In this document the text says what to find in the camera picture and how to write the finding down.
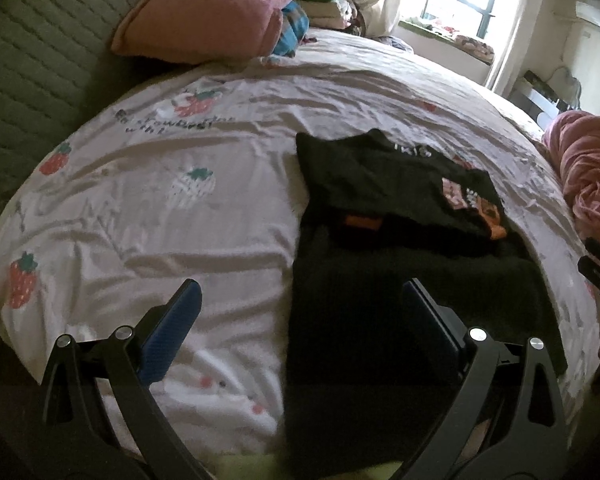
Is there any strawberry print bedsheet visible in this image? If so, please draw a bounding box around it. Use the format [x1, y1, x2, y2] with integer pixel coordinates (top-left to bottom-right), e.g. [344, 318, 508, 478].
[0, 27, 600, 461]

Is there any white air conditioner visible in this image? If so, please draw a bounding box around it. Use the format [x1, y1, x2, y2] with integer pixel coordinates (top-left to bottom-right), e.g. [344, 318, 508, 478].
[575, 0, 600, 36]

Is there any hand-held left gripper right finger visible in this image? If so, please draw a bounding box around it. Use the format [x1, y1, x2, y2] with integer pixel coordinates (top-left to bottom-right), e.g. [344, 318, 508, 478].
[397, 279, 571, 480]

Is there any blue striped blanket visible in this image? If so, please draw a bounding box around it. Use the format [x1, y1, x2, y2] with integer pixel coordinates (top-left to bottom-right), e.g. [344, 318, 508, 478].
[272, 0, 311, 58]

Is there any floral patterned cloth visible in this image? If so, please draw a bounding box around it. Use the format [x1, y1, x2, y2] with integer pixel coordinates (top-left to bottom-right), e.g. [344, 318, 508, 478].
[400, 17, 496, 63]

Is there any pink blanket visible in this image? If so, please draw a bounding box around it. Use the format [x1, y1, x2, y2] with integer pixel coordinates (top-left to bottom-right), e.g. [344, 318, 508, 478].
[542, 110, 600, 241]

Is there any black sweater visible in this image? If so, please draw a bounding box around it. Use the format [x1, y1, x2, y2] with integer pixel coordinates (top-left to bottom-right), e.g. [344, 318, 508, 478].
[280, 129, 568, 461]

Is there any pink pillow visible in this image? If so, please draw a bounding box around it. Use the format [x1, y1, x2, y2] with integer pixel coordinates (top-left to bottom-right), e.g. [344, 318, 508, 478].
[111, 0, 301, 66]

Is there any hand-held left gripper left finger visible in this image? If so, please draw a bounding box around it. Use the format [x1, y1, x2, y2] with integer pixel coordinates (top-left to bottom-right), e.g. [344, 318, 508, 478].
[40, 279, 208, 480]

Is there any dark desk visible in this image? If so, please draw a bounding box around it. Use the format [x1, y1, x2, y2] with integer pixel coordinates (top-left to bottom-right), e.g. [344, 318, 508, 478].
[510, 70, 581, 126]

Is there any stack of folded clothes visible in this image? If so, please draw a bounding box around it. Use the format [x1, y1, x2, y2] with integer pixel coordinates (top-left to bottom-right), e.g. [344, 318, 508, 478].
[287, 0, 366, 36]

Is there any yellow-green cloth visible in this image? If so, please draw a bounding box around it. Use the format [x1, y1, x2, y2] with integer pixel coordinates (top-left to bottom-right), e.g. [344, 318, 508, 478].
[195, 452, 406, 480]

